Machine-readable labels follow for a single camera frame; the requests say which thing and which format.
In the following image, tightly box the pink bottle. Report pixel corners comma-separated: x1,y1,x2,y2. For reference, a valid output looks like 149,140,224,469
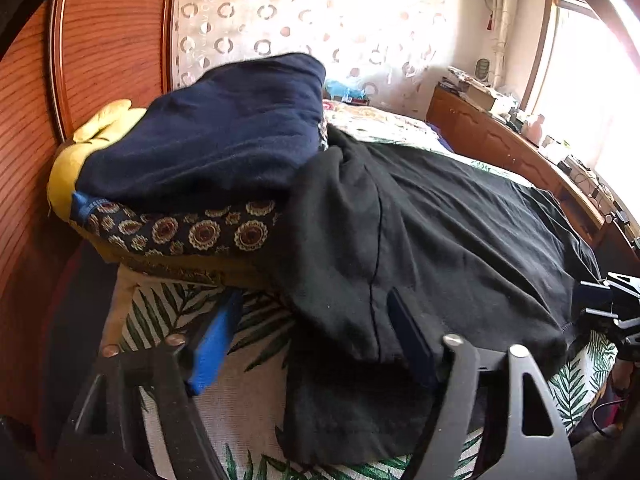
525,112,546,144

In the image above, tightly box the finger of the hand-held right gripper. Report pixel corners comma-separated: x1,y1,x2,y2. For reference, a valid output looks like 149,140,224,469
579,309,640,361
579,273,640,309

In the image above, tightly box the leaf print cloth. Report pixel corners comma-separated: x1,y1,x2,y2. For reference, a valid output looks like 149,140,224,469
117,157,621,480

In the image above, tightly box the window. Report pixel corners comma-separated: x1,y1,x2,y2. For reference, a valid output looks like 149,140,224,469
520,0,640,221

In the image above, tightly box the yellow pillow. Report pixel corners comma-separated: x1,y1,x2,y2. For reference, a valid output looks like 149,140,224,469
47,99,147,221

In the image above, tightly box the black t-shirt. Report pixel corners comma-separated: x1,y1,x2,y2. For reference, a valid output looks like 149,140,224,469
280,127,603,466

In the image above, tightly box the navy medallion patterned cloth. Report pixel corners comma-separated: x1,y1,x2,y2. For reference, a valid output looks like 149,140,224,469
70,192,281,262

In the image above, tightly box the white wall pipe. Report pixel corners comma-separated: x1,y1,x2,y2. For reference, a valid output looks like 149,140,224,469
492,0,517,87

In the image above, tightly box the wooden cabinet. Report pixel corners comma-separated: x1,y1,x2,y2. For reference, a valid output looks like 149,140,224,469
426,85,608,241

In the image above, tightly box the circle patterned curtain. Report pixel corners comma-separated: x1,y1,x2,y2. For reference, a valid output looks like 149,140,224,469
170,0,481,111

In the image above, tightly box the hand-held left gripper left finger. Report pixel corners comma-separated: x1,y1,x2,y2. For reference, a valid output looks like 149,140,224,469
54,289,245,480

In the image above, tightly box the navy garment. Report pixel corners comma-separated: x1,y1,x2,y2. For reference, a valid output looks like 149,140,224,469
75,52,328,206

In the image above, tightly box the wooden headboard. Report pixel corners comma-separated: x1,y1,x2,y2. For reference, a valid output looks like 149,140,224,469
0,0,181,426

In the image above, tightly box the cardboard box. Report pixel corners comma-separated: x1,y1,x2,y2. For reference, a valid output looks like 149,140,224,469
465,85,507,112

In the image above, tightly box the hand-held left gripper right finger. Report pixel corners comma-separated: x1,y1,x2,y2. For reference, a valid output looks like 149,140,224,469
387,287,577,480

